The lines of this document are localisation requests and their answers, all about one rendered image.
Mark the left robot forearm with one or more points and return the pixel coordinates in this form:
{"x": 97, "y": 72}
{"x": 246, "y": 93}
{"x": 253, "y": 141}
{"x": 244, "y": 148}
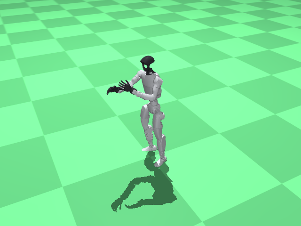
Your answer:
{"x": 142, "y": 95}

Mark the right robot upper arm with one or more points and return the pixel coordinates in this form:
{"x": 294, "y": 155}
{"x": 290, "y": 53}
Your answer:
{"x": 136, "y": 78}

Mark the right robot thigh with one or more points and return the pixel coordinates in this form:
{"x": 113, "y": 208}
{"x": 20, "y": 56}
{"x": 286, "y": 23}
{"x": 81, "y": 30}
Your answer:
{"x": 145, "y": 119}

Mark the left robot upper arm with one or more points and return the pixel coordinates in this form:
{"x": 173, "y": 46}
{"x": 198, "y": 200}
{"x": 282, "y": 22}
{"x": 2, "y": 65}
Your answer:
{"x": 157, "y": 83}

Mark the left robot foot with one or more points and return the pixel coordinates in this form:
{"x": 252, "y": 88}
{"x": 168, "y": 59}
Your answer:
{"x": 159, "y": 162}

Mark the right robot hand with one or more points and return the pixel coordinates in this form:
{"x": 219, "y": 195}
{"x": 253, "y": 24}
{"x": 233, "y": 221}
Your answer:
{"x": 113, "y": 89}

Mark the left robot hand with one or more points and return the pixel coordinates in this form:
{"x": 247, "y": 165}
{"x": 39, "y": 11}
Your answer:
{"x": 126, "y": 87}

